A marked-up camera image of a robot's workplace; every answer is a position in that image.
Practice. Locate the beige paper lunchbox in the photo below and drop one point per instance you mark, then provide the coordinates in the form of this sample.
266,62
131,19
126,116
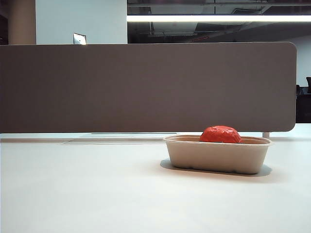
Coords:
213,157

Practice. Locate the white ceiling light strip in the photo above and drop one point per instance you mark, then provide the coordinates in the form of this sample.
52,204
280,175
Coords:
218,18

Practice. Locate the beige round column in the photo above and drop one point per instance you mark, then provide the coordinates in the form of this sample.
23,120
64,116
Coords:
22,24

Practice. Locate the black office chair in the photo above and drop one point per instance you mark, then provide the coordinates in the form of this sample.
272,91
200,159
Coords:
303,106

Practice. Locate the grey desk divider panel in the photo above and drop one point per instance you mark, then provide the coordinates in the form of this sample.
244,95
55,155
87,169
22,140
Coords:
121,92

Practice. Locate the orange fruit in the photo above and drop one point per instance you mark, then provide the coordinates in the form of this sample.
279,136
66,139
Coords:
219,134

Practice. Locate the white wall plate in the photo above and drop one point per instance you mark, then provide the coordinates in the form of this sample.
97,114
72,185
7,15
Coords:
79,38

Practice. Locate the white partition foot bracket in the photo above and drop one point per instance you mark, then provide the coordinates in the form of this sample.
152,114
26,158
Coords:
266,134

